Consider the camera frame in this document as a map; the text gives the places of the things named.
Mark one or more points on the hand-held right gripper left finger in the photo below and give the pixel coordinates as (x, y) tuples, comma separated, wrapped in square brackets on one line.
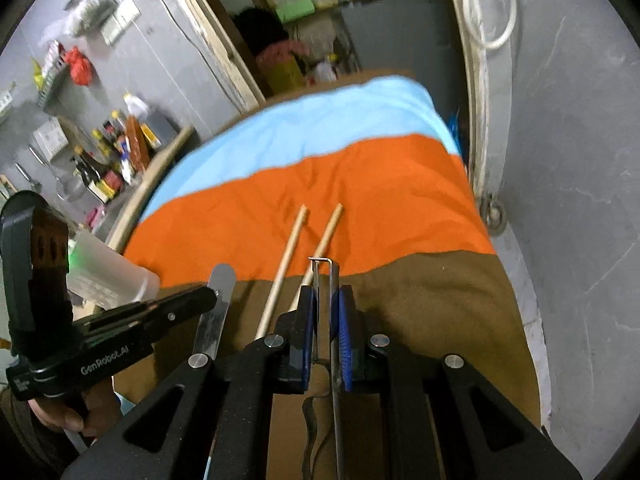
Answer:
[(306, 340)]

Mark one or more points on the grey washing machine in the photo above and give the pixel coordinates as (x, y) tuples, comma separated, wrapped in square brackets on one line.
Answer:
[(395, 30)]

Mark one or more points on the wooden chopstick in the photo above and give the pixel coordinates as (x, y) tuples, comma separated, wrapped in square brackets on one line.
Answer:
[(285, 260), (325, 240)]

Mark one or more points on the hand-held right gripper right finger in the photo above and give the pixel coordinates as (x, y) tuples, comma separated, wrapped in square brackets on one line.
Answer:
[(346, 340)]

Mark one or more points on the yellow green snack packet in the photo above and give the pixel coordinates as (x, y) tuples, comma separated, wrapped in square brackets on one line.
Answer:
[(36, 71)]

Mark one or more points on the wooden door frame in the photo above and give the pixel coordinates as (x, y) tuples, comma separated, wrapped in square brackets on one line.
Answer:
[(220, 35)]

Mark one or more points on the metal table knife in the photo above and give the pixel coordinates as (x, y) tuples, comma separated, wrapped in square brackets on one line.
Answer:
[(217, 305)]

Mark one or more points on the red plastic bag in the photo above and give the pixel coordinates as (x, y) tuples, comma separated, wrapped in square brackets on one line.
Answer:
[(79, 66)]

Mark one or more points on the white wall switch panel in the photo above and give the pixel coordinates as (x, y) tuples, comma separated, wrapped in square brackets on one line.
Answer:
[(114, 30)]

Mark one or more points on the green box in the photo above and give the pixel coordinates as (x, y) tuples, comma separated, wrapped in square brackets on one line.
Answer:
[(295, 10)]

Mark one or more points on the white plastic jug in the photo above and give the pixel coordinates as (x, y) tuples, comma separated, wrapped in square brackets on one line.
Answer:
[(326, 70)]

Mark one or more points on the large oil jug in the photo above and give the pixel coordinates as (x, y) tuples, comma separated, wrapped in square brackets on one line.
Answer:
[(137, 107)]

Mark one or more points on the metal mesh strainer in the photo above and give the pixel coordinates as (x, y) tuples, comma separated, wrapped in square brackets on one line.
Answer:
[(67, 185)]

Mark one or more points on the white plastic utensil caddy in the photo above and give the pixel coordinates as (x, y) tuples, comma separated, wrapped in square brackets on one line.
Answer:
[(110, 272)]

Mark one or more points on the dark thin metal utensil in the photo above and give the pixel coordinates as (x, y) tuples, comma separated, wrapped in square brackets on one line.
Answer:
[(338, 435)]

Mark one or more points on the dark vinegar bottle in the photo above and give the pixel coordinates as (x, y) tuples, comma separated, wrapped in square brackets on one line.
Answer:
[(114, 135)]

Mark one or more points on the white wall socket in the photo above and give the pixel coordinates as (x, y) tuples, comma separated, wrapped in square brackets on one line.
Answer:
[(129, 12)]

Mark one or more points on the soy sauce bottle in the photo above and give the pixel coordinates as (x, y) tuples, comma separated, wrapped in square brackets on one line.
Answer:
[(102, 182)]

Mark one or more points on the striped blanket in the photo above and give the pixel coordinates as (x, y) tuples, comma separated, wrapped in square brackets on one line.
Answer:
[(350, 185)]

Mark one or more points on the person's left hand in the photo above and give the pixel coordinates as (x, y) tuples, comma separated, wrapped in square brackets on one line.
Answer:
[(80, 412)]

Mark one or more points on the yellow bag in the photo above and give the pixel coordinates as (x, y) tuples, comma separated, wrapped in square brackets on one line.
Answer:
[(285, 75)]

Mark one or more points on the clear bag of dried goods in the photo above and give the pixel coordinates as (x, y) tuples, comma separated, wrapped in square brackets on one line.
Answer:
[(85, 10)]

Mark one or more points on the white hanging box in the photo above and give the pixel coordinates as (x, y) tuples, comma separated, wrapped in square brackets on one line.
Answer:
[(50, 137)]

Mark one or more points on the grey wall shelf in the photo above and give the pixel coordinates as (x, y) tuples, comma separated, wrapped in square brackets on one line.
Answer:
[(52, 77)]

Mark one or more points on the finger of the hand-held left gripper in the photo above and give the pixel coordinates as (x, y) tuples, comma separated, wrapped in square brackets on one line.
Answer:
[(170, 316)]

